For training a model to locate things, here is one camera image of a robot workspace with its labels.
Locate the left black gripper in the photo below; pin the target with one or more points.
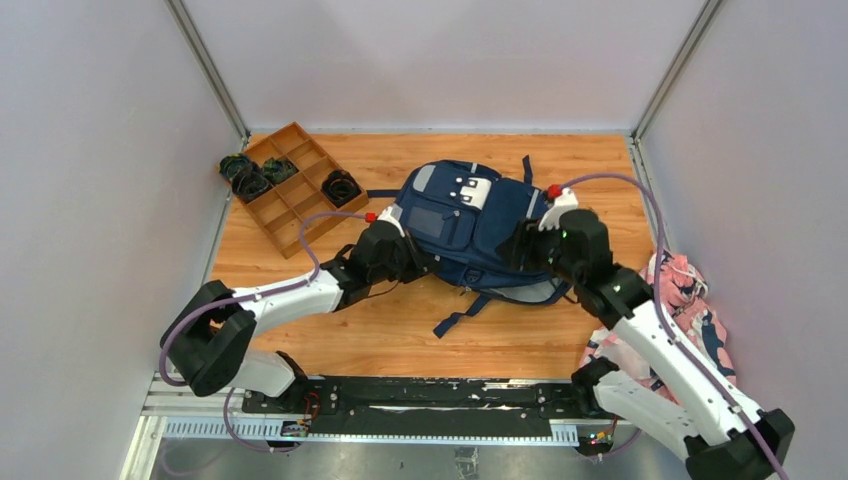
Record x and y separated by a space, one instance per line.
411 258

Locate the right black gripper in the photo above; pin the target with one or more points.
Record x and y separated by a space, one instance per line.
523 239

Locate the navy blue backpack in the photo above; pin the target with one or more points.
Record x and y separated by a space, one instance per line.
461 212

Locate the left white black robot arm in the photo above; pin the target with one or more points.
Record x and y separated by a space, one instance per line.
208 346

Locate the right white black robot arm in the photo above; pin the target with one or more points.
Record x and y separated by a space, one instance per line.
710 425

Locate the black rolled belt in tray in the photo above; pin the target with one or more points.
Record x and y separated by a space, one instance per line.
340 188

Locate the wooden compartment tray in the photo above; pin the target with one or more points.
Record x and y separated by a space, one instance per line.
296 213

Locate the green rolled band in tray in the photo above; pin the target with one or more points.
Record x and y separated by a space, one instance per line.
278 170

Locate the pink patterned cloth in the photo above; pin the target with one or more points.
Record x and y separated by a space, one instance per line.
683 292

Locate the black rolled band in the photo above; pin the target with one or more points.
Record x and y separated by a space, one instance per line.
249 183

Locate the dark green rolled band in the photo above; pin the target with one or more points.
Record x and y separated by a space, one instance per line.
230 165

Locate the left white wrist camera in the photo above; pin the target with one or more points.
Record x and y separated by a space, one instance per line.
392 215

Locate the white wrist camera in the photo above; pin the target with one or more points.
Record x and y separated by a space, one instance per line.
392 215
560 200

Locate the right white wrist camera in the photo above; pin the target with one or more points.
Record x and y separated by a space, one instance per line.
560 200

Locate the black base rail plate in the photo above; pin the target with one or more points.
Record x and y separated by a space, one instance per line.
428 407

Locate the aluminium slotted rail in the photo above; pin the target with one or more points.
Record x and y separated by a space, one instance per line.
214 416

